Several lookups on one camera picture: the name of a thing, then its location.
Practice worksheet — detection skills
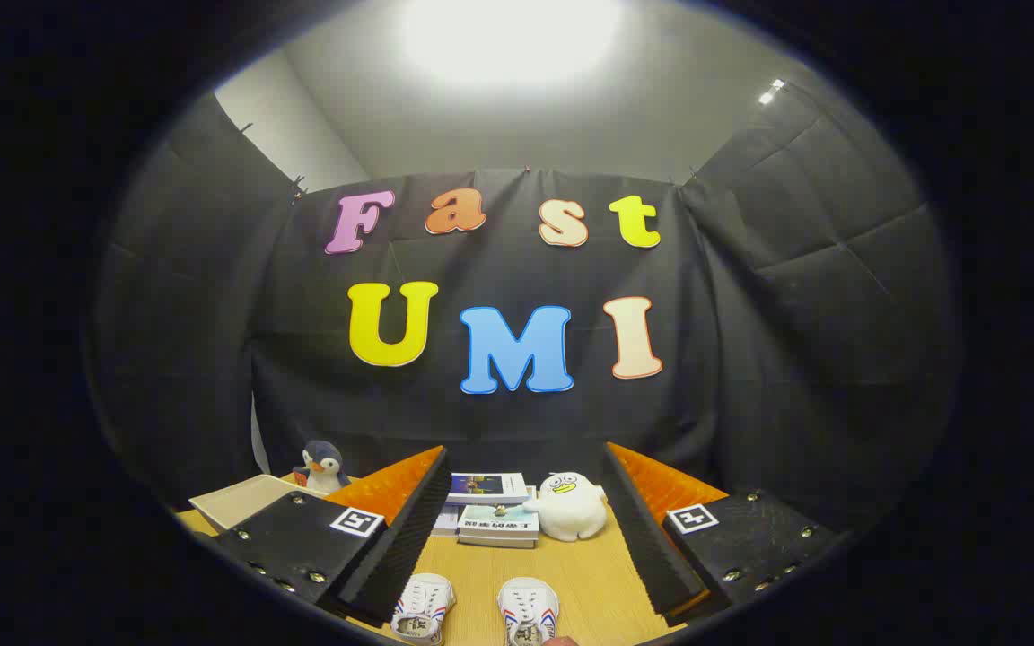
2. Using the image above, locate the grey book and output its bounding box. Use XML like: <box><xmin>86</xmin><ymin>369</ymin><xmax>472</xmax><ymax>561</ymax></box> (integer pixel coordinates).
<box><xmin>457</xmin><ymin>531</ymin><xmax>539</xmax><ymax>549</ymax></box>

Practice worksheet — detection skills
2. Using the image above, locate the white duck plush toy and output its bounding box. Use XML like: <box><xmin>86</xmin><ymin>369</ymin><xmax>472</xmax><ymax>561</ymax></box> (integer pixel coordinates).
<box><xmin>524</xmin><ymin>472</ymin><xmax>609</xmax><ymax>542</ymax></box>

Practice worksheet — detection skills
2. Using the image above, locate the beige fabric storage box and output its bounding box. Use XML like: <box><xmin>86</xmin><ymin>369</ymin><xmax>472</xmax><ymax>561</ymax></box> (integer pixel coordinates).
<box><xmin>189</xmin><ymin>474</ymin><xmax>329</xmax><ymax>532</ymax></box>

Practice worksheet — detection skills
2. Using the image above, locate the book with blue picture cover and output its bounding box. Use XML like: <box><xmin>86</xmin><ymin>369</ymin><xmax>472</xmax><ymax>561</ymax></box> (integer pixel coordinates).
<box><xmin>445</xmin><ymin>473</ymin><xmax>529</xmax><ymax>505</ymax></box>

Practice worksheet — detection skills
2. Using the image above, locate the grey penguin plush toy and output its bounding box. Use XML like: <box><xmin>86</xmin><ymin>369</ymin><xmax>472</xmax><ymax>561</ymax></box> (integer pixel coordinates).
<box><xmin>293</xmin><ymin>440</ymin><xmax>352</xmax><ymax>494</ymax></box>

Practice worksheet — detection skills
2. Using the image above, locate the thick book with teal cover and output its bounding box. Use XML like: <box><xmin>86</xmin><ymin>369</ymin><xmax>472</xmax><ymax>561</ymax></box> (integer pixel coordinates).
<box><xmin>457</xmin><ymin>502</ymin><xmax>540</xmax><ymax>540</ymax></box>

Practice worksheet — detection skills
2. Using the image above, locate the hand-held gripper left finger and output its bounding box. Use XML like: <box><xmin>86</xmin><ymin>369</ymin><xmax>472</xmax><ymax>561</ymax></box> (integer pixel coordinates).
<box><xmin>212</xmin><ymin>446</ymin><xmax>452</xmax><ymax>629</ymax></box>

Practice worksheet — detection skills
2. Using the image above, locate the white shoe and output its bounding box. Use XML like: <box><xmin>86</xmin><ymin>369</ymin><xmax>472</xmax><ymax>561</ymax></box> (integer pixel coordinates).
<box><xmin>390</xmin><ymin>572</ymin><xmax>457</xmax><ymax>646</ymax></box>
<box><xmin>496</xmin><ymin>577</ymin><xmax>561</xmax><ymax>646</ymax></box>

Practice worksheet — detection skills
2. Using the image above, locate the black backdrop cloth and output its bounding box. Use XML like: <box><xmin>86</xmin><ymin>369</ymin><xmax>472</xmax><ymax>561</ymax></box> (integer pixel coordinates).
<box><xmin>91</xmin><ymin>85</ymin><xmax>962</xmax><ymax>539</ymax></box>

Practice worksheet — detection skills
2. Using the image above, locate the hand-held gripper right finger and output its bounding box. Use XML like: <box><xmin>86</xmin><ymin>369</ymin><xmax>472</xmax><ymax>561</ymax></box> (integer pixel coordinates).
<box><xmin>602</xmin><ymin>441</ymin><xmax>841</xmax><ymax>627</ymax></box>

